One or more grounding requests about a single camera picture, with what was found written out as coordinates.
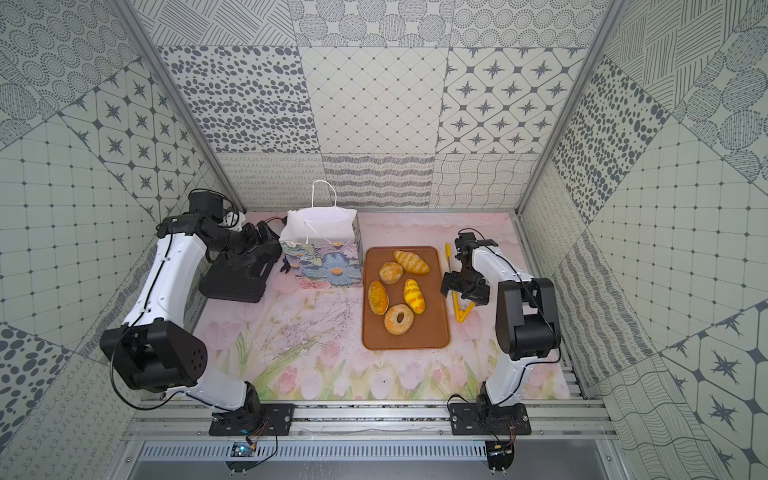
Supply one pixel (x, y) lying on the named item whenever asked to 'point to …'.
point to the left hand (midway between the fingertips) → (276, 244)
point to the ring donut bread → (398, 319)
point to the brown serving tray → (429, 330)
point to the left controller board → (241, 449)
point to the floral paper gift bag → (323, 243)
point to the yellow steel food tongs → (459, 314)
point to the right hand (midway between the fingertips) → (463, 300)
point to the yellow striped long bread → (414, 296)
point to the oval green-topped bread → (378, 298)
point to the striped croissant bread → (411, 262)
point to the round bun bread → (391, 272)
